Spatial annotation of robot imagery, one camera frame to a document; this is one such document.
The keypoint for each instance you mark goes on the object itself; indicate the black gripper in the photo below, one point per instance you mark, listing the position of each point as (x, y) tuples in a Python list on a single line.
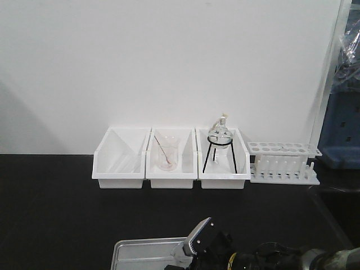
[(208, 252)]

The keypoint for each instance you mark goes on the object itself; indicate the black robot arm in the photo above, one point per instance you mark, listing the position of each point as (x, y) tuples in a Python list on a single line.
[(272, 255)]

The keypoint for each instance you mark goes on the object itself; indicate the silver metal tray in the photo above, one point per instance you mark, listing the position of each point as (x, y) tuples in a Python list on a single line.
[(152, 253)]

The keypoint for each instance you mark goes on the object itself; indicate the stirring rod in beaker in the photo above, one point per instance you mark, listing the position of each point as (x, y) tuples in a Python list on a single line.
[(166, 157)]

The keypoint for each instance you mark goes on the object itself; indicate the glass beaker in bin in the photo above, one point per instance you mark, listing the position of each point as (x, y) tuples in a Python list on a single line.
[(170, 145)]

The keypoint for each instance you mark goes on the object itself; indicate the white storage bin right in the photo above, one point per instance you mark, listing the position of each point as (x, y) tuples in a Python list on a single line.
[(222, 168)]

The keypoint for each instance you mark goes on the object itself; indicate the white storage bin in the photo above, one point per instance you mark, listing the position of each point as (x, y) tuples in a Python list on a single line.
[(119, 162), (222, 168), (185, 174)]

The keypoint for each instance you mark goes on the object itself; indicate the white storage bin middle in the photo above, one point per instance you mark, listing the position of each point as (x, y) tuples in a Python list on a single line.
[(185, 174)]

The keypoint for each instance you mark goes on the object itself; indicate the round glass flask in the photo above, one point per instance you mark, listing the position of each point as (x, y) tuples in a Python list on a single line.
[(219, 136)]

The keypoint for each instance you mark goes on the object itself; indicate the white test tube rack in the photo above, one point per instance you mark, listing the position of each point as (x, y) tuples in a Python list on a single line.
[(283, 163)]

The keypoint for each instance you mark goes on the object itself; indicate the white storage bin left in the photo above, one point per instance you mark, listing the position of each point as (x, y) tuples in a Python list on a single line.
[(119, 162)]

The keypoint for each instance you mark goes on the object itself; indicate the grey pegboard drying rack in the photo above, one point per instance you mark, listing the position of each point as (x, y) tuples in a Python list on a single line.
[(339, 140)]

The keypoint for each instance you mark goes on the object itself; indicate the clear plastic bag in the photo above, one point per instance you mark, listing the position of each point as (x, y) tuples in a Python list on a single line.
[(346, 78)]

